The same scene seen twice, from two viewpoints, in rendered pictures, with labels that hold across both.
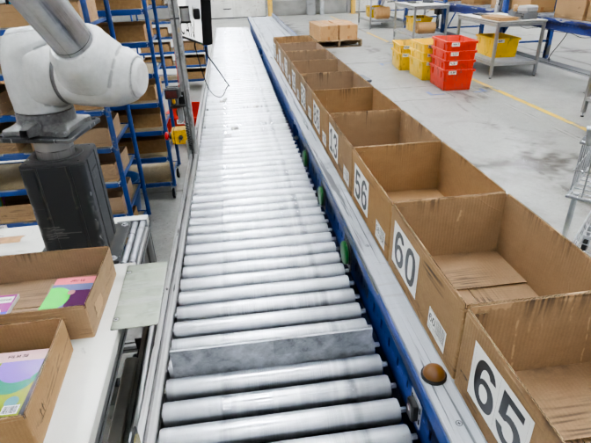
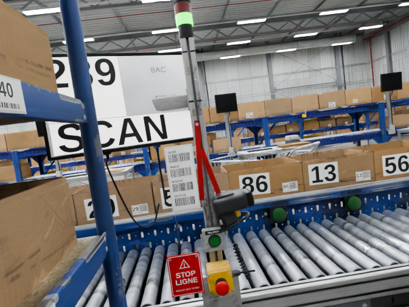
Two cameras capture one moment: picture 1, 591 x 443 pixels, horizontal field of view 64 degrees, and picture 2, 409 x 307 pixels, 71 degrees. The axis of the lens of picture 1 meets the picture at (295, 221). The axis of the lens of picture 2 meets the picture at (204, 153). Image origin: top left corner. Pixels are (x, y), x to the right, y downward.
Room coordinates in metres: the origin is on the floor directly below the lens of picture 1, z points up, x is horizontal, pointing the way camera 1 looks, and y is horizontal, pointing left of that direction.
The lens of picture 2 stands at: (2.19, 1.38, 1.28)
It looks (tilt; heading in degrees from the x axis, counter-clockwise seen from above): 5 degrees down; 273
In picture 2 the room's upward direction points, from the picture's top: 8 degrees counter-clockwise
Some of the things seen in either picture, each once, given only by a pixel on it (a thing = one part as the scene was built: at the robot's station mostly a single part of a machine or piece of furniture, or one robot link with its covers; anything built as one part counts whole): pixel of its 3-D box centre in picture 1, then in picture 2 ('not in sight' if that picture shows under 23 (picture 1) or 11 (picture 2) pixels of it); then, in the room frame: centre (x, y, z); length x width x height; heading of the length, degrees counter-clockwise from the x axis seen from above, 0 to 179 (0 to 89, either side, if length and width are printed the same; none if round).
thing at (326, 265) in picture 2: (251, 184); (308, 248); (1.87, 0.18, 0.72); 0.52 x 0.05 x 0.05; 97
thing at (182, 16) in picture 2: not in sight; (183, 15); (2.25, 0.50, 1.62); 0.05 x 0.05 x 0.06
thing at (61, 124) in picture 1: (43, 119); not in sight; (1.33, 0.71, 1.19); 0.22 x 0.18 x 0.06; 177
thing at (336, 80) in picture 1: (334, 97); (191, 187); (2.37, -0.22, 0.97); 0.39 x 0.29 x 0.17; 7
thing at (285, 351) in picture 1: (273, 354); not in sight; (0.81, 0.06, 0.76); 0.46 x 0.01 x 0.09; 97
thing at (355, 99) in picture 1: (353, 118); (259, 178); (1.99, -0.26, 0.96); 0.39 x 0.29 x 0.17; 7
